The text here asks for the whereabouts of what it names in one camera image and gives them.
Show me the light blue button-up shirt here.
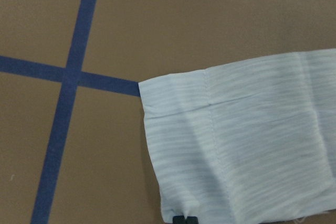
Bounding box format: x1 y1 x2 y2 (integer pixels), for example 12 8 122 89
139 49 335 223

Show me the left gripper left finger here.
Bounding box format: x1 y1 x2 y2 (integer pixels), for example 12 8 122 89
172 216 185 224

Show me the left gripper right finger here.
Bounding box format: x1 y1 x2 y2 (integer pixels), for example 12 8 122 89
186 216 198 224

